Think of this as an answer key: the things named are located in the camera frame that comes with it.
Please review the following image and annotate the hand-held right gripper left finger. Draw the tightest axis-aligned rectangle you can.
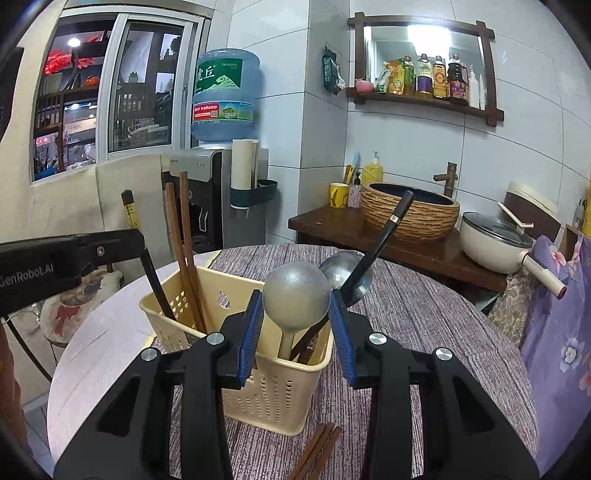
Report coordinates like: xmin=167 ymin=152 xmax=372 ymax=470
xmin=53 ymin=290 xmax=265 ymax=480

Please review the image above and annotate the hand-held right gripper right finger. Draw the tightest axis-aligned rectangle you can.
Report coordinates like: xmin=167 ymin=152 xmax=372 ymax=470
xmin=329 ymin=288 xmax=540 ymax=480

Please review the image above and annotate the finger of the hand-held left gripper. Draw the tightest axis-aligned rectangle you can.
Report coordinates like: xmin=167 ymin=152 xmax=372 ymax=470
xmin=76 ymin=229 xmax=147 ymax=278

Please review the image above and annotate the beige perforated utensil basket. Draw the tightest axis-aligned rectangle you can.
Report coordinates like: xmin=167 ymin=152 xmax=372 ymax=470
xmin=139 ymin=265 xmax=334 ymax=437

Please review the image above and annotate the grey metal spoon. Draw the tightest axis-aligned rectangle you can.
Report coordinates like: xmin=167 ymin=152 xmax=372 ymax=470
xmin=262 ymin=260 xmax=332 ymax=361

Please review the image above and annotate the brown wooden chopstick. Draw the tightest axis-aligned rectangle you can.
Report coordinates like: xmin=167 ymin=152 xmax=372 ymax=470
xmin=298 ymin=425 xmax=343 ymax=480
xmin=164 ymin=182 xmax=199 ymax=332
xmin=283 ymin=422 xmax=334 ymax=480
xmin=178 ymin=172 xmax=208 ymax=333

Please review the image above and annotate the steel ladle wooden handle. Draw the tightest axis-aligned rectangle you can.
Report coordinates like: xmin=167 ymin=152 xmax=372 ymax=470
xmin=318 ymin=250 xmax=374 ymax=309

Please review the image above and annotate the round owl print cushion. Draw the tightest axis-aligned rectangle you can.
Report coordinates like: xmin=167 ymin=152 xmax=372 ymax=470
xmin=41 ymin=272 xmax=124 ymax=344

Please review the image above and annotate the purple striped tablecloth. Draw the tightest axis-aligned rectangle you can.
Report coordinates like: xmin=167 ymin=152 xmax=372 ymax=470
xmin=152 ymin=243 xmax=539 ymax=480

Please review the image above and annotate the dark wooden counter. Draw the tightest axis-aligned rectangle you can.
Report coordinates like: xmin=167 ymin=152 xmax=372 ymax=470
xmin=288 ymin=205 xmax=509 ymax=296

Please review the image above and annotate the grey water dispenser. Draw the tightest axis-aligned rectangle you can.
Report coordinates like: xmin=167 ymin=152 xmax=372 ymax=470
xmin=161 ymin=148 xmax=269 ymax=254

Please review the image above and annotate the woven pattern wash basin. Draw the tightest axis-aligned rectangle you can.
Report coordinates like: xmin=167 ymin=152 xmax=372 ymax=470
xmin=360 ymin=182 xmax=461 ymax=244

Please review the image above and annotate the aluminium sliding window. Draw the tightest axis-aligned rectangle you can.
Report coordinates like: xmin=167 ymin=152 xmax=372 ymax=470
xmin=32 ymin=9 xmax=213 ymax=185

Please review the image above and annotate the brown floral cloth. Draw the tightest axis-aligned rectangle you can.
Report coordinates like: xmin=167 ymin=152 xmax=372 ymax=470
xmin=488 ymin=268 xmax=536 ymax=344

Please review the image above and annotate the yellow soap dispenser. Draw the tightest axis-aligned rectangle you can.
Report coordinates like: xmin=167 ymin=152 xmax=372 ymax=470
xmin=361 ymin=151 xmax=384 ymax=186

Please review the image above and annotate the cream pan with lid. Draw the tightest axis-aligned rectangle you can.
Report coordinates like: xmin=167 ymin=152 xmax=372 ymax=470
xmin=460 ymin=211 xmax=568 ymax=298

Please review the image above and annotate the blue water bottle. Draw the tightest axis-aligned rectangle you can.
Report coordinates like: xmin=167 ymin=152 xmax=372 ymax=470
xmin=191 ymin=47 xmax=262 ymax=144

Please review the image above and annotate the bronze faucet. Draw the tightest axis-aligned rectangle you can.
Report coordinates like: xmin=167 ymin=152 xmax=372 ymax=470
xmin=433 ymin=162 xmax=459 ymax=197

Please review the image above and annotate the white rice scoop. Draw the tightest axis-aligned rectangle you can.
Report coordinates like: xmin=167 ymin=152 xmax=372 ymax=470
xmin=498 ymin=202 xmax=534 ymax=228

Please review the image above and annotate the purple floral cloth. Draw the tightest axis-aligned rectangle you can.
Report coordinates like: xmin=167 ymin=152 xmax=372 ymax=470
xmin=519 ymin=235 xmax=591 ymax=472

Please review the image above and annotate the white brown rice cooker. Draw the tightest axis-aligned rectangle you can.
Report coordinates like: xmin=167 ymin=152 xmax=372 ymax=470
xmin=498 ymin=181 xmax=561 ymax=241

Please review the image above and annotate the yellow seasoning packet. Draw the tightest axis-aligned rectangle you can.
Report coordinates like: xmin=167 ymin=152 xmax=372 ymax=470
xmin=375 ymin=60 xmax=404 ymax=94

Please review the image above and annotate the green hanging packet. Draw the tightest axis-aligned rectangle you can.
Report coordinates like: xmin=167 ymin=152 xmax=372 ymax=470
xmin=322 ymin=46 xmax=347 ymax=93

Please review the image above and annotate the purple label sauce bottle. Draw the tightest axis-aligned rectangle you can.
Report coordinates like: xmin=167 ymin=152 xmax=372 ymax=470
xmin=416 ymin=54 xmax=433 ymax=97

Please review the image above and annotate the yellow label sauce bottle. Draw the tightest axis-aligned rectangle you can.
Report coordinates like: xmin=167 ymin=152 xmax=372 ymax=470
xmin=433 ymin=56 xmax=447 ymax=99

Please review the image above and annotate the dark soy sauce bottle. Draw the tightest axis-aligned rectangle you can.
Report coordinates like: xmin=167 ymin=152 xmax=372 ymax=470
xmin=446 ymin=54 xmax=468 ymax=104

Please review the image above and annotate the wooden framed mirror shelf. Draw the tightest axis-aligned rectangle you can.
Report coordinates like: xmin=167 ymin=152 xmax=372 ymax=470
xmin=346 ymin=11 xmax=505 ymax=126

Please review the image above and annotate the teal wall holder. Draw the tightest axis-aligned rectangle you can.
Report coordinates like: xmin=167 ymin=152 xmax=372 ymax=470
xmin=229 ymin=180 xmax=279 ymax=208

